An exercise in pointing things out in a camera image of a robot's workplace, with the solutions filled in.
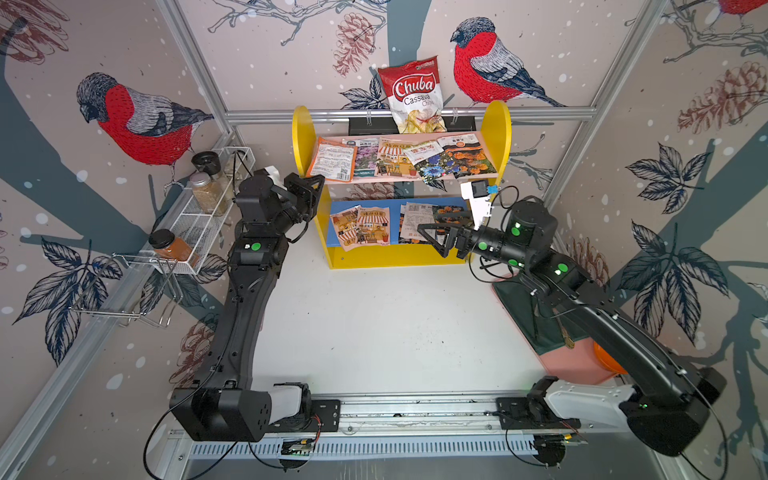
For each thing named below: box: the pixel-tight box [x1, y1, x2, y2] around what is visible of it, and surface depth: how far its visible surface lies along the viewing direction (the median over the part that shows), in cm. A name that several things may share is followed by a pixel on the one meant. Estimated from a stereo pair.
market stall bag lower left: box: [330, 205, 361, 252], surface depth 97 cm
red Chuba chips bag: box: [378, 55, 447, 134], surface depth 85 cm
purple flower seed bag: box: [342, 138, 379, 177], surface depth 78 cm
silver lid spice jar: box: [190, 172, 224, 215], surface depth 73 cm
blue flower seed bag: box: [402, 141, 460, 192], surface depth 77 cm
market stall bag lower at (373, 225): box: [357, 206, 390, 246], surface depth 97 cm
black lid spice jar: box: [191, 150, 225, 186], surface depth 76 cm
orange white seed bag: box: [307, 136, 358, 183], surface depth 74 cm
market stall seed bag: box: [375, 136, 421, 178], surface depth 78 cm
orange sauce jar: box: [148, 228, 200, 267], surface depth 62 cm
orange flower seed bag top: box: [437, 134, 497, 178], surface depth 79 cm
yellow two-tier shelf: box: [292, 100, 512, 269], surface depth 79 cm
